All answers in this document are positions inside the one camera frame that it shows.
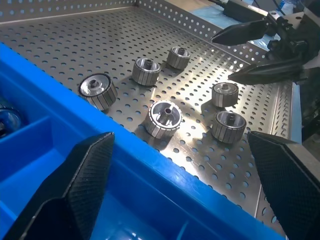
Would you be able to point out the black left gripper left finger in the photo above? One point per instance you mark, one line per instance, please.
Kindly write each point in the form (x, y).
(85, 187)

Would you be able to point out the blue compartment tray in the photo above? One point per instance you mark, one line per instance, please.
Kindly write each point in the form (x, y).
(150, 187)

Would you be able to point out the perforated metal tray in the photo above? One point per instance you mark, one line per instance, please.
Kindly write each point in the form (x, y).
(100, 37)

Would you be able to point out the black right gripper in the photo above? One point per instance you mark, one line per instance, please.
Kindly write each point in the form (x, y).
(290, 37)

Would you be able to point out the metal rotor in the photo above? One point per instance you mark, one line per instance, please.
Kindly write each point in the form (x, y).
(8, 120)
(227, 132)
(223, 98)
(177, 60)
(98, 96)
(160, 128)
(145, 76)

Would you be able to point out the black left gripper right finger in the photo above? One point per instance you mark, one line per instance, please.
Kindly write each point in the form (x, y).
(287, 187)

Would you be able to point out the black power adapter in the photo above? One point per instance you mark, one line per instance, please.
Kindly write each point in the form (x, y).
(242, 8)

